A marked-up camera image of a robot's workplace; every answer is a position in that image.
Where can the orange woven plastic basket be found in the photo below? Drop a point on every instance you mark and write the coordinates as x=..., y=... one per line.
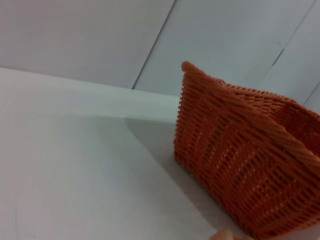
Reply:
x=240, y=155

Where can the orange striped bread roll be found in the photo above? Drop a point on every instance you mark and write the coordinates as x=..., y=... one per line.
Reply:
x=223, y=235

